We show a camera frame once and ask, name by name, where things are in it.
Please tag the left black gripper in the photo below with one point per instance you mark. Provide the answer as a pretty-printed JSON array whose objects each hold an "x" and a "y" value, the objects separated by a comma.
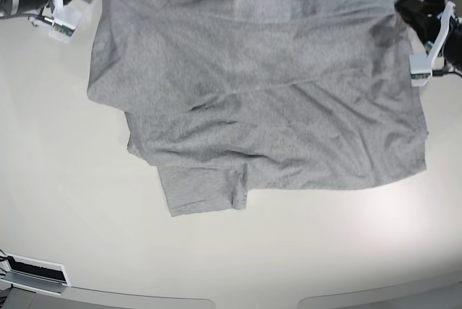
[{"x": 424, "y": 18}]

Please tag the grey t-shirt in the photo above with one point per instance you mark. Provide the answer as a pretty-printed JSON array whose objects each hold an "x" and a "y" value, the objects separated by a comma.
[{"x": 227, "y": 96}]

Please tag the white cable tray box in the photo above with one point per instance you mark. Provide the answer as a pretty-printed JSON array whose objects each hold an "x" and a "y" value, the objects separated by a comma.
[{"x": 35, "y": 275}]

